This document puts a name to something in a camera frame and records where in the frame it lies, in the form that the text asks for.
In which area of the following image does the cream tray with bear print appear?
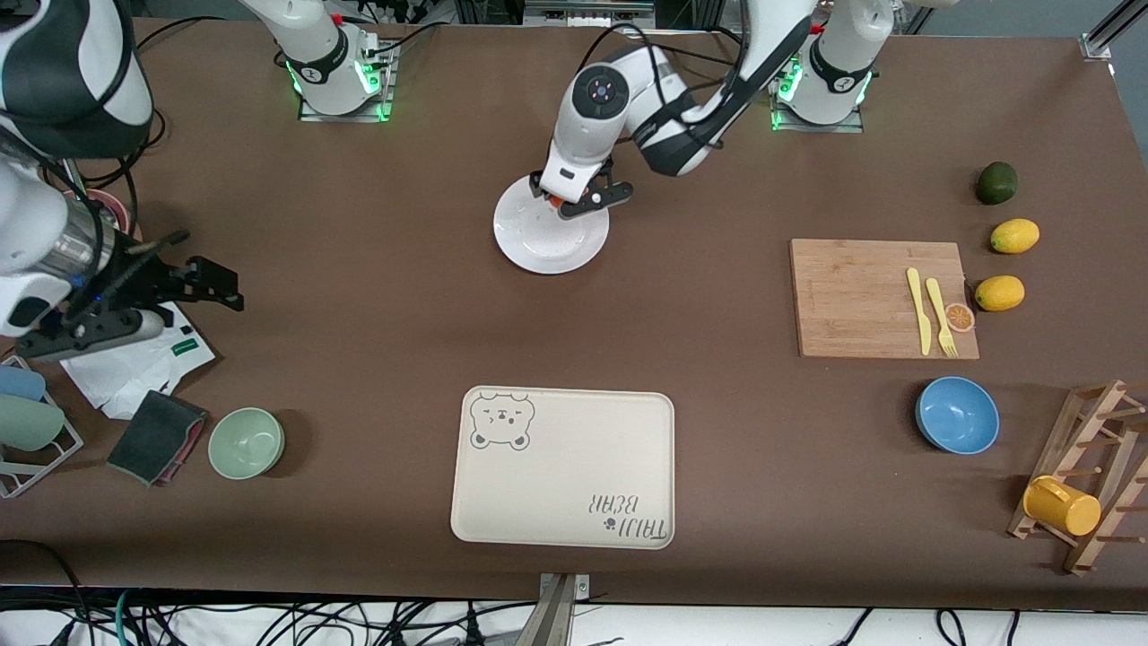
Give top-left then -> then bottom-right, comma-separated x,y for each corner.
450,386 -> 675,550

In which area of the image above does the blue bowl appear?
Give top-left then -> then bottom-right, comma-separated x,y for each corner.
915,376 -> 1001,456

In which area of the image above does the dark green avocado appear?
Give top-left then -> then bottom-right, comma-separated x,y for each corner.
976,161 -> 1020,205

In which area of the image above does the metal wire cup rack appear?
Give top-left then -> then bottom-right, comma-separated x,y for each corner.
0,355 -> 85,500

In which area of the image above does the pale green cup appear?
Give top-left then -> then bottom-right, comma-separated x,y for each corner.
0,395 -> 66,452

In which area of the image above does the pale green bowl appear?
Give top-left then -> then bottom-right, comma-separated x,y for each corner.
207,407 -> 286,481

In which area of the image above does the wooden peg rack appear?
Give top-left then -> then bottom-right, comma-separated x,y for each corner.
1006,380 -> 1148,576

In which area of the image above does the yellow plastic knife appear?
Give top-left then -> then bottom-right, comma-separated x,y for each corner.
906,267 -> 934,356

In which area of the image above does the yellow plastic mug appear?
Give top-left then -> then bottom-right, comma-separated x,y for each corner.
1022,475 -> 1102,537

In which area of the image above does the pale blue cup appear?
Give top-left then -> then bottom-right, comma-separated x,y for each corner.
0,364 -> 48,403

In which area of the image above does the pink bowl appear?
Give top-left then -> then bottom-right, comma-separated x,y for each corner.
79,187 -> 143,245

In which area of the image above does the white round plate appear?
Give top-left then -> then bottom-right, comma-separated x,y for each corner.
492,173 -> 611,275

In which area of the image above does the yellow plastic fork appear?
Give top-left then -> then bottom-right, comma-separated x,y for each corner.
925,277 -> 960,358

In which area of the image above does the black cable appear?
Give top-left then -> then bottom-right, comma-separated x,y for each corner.
585,20 -> 813,152
372,22 -> 445,59
54,16 -> 230,236
0,538 -> 86,646

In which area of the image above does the yellow lemon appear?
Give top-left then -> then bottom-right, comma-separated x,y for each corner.
990,218 -> 1041,255
974,275 -> 1026,313

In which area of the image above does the grey metal box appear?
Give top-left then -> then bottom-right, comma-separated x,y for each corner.
525,0 -> 656,28

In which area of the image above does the white plastic bag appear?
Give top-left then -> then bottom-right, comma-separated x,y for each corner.
58,301 -> 217,421

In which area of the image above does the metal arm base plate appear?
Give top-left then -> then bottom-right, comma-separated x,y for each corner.
298,40 -> 397,123
771,85 -> 866,135

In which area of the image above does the aluminium frame profile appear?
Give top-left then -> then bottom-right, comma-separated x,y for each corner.
1081,0 -> 1148,62

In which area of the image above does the grey and pink cloth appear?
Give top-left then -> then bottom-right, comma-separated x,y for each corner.
106,389 -> 209,488

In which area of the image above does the wooden cutting board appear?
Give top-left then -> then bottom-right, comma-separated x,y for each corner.
789,239 -> 980,361

